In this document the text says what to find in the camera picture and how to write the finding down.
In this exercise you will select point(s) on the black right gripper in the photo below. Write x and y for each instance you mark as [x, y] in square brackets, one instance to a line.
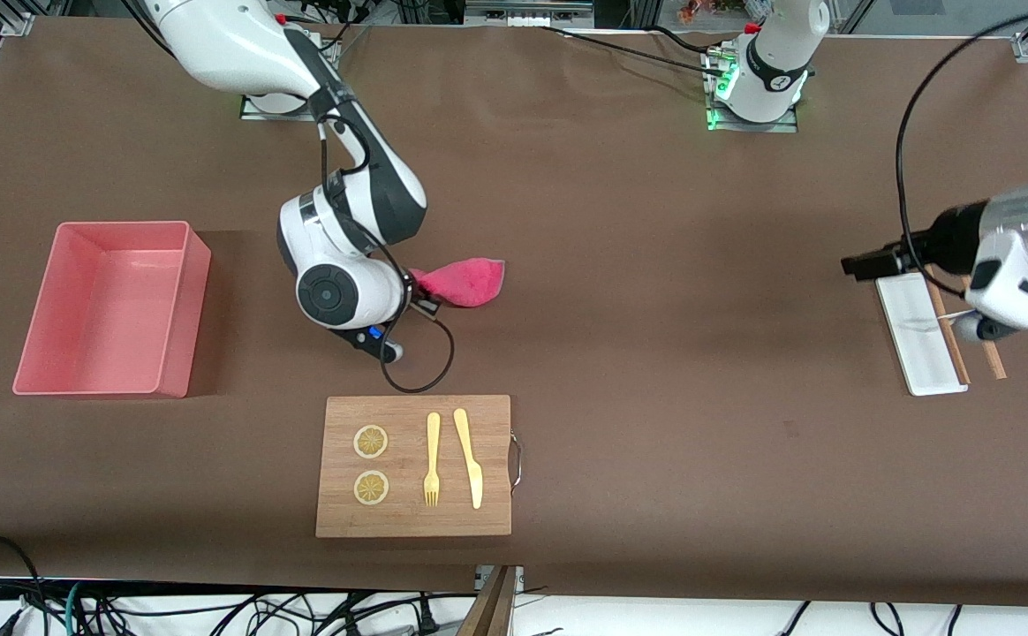
[411, 291]

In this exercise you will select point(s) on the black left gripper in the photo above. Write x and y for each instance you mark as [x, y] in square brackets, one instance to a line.
[945, 238]

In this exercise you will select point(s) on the pink microfibre cloth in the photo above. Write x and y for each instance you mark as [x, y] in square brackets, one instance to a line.
[470, 283]

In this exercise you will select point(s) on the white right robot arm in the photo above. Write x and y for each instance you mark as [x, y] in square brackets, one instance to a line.
[231, 44]

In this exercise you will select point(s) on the white rack base tray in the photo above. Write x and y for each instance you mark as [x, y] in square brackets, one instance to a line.
[911, 340]

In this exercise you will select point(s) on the yellow plastic fork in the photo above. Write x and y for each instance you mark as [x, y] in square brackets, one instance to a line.
[433, 442]

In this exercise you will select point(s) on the lemon slice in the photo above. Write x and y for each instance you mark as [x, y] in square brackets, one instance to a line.
[370, 442]
[371, 488]

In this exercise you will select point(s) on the yellow plastic knife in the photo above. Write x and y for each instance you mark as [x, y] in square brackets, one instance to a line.
[470, 459]

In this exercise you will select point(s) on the wooden beam under table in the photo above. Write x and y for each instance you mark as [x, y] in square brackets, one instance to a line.
[492, 609]

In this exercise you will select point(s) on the grey metal box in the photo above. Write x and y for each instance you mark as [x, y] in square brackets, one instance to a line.
[527, 13]

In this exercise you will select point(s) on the pink plastic bin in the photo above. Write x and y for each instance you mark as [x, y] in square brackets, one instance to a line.
[108, 300]

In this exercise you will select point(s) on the aluminium profile bracket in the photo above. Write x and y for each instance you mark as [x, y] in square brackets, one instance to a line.
[482, 579]

